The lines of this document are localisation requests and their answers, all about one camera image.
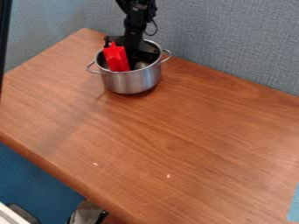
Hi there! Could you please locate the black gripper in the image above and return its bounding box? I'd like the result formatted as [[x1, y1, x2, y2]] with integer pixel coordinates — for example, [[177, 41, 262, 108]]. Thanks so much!
[[102, 21, 157, 70]]

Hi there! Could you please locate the red star-shaped bar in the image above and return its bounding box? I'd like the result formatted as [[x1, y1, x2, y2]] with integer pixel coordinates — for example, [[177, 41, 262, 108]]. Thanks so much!
[[102, 42, 130, 72]]

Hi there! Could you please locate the stainless steel pot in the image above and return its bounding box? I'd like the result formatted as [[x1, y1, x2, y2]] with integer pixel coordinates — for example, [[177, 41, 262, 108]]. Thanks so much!
[[86, 39, 172, 95]]

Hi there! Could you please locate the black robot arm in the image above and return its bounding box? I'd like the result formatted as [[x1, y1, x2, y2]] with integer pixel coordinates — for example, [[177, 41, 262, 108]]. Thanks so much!
[[102, 0, 158, 72]]

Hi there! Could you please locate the white object bottom left corner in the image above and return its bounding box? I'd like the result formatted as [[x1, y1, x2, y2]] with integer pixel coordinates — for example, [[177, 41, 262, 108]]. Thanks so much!
[[0, 202, 30, 224]]

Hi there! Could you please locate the grey chair part below table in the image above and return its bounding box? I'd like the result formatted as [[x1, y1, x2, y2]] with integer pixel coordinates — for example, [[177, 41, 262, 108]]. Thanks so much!
[[65, 199, 108, 224]]

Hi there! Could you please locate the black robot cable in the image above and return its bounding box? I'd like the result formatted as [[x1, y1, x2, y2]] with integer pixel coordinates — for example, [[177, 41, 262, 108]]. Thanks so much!
[[144, 17, 158, 37]]

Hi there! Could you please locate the dark vertical post left edge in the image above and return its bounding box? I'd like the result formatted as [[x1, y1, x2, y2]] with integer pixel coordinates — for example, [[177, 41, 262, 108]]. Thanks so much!
[[0, 0, 13, 100]]

